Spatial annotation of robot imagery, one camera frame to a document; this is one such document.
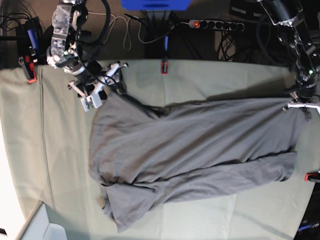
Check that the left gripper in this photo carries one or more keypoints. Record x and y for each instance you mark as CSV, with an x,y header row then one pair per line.
x,y
304,92

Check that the red clamp at right edge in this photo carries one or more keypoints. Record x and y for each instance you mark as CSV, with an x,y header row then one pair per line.
x,y
313,177

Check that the blue box at top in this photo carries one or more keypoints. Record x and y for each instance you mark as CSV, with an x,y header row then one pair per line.
x,y
161,5

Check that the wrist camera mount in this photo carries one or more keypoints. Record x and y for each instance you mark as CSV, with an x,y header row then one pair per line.
x,y
89,94
296,103

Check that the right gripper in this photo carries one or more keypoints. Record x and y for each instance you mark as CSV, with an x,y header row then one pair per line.
x,y
93,71

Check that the red clamp at top centre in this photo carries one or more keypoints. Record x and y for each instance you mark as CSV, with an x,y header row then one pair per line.
x,y
164,62

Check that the grey t-shirt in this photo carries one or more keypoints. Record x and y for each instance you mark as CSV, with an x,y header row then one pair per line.
x,y
195,151

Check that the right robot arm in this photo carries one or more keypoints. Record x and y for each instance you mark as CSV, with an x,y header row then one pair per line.
x,y
70,51

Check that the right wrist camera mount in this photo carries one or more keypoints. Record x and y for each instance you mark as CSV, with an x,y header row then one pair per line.
x,y
89,94

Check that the red clamp at left corner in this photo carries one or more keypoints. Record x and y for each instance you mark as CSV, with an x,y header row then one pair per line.
x,y
28,48

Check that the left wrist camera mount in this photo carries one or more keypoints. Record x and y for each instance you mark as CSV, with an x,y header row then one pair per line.
x,y
296,103

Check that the black power strip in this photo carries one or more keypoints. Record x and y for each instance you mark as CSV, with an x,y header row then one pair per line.
x,y
216,25

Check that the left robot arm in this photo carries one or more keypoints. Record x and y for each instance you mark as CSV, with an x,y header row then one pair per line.
x,y
289,19

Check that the white bin at bottom left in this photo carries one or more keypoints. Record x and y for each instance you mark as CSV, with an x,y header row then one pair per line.
x,y
38,226

